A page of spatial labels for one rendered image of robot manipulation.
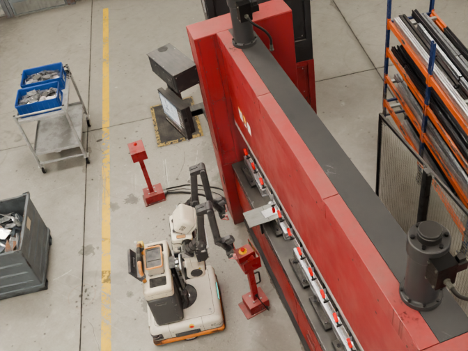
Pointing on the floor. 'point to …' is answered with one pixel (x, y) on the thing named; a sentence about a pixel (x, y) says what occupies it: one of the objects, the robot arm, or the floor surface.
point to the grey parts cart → (58, 127)
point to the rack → (423, 105)
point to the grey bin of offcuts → (22, 247)
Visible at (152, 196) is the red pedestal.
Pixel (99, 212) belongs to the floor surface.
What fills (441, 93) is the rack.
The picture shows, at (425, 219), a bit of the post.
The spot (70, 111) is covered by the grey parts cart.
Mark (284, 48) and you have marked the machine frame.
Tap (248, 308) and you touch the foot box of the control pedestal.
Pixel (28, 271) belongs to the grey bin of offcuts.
